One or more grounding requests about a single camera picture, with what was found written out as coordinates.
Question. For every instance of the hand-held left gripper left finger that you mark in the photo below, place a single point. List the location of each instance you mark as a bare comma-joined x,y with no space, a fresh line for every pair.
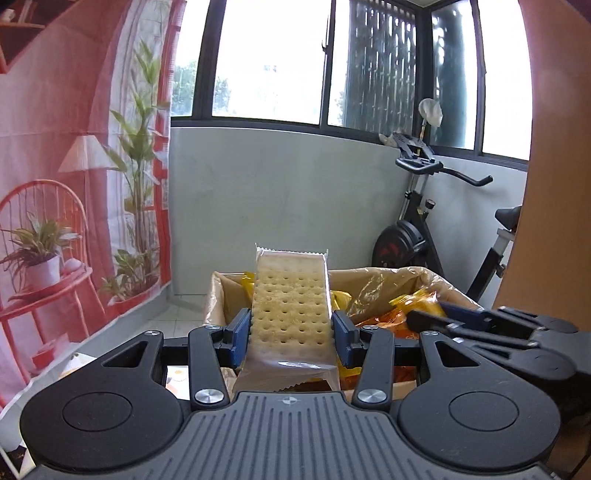
240,332

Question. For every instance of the yellow snack bag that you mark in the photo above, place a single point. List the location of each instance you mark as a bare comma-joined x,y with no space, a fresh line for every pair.
340,300

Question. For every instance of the orange crinkled snack bag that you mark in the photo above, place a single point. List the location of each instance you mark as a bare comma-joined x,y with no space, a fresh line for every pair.
415,300

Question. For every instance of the cardboard box with plastic liner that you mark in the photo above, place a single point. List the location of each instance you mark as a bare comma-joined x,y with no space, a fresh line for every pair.
369,279

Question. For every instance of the black exercise bike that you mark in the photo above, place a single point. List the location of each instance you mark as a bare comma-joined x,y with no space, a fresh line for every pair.
401,244

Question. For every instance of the printed wall cloth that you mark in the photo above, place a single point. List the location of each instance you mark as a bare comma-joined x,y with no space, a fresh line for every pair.
55,138

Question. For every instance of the clear cracker packet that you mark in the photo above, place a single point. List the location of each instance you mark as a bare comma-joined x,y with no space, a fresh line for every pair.
291,300

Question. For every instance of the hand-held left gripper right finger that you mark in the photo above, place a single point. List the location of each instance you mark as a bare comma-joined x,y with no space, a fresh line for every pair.
344,334

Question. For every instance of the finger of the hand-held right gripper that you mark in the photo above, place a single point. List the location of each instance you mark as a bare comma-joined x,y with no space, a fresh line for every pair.
461,334
466,314

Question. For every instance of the black framed window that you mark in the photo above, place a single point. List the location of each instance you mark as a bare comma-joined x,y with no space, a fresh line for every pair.
277,60

